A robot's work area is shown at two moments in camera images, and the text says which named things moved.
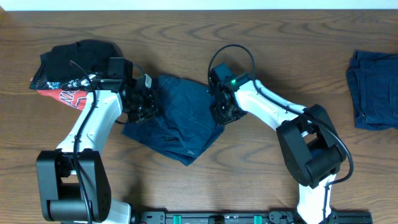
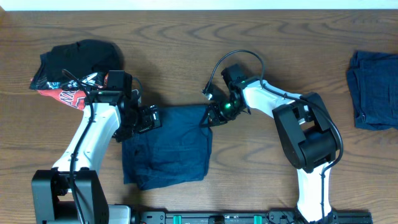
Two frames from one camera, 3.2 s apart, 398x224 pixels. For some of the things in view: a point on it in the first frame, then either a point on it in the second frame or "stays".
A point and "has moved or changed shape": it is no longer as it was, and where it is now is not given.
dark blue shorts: (187, 121) has moved or changed shape
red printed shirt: (73, 98) stays
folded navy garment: (373, 78) stays
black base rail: (226, 217) stays
